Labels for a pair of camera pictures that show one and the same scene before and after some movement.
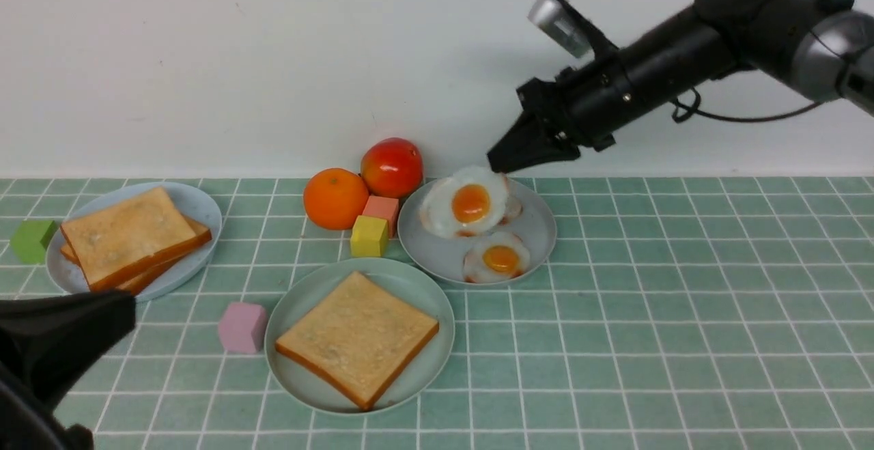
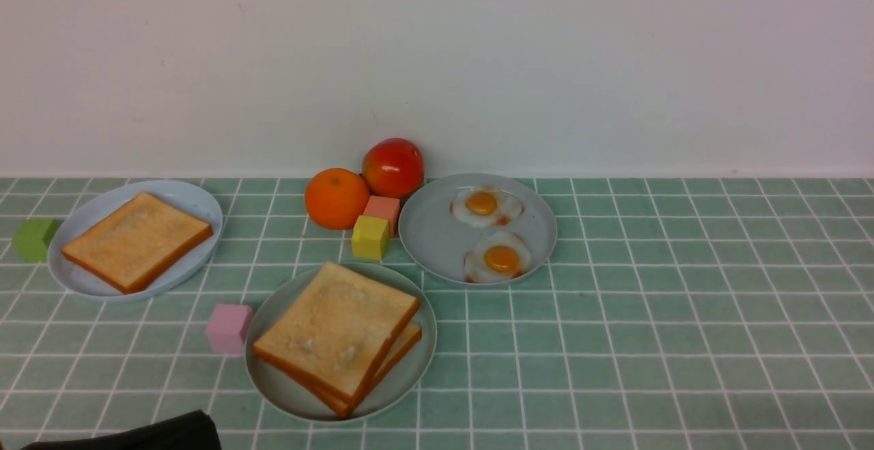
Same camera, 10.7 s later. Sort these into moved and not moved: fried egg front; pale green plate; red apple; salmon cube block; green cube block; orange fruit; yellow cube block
Moved: pale green plate
Not moved: green cube block; orange fruit; salmon cube block; yellow cube block; red apple; fried egg front
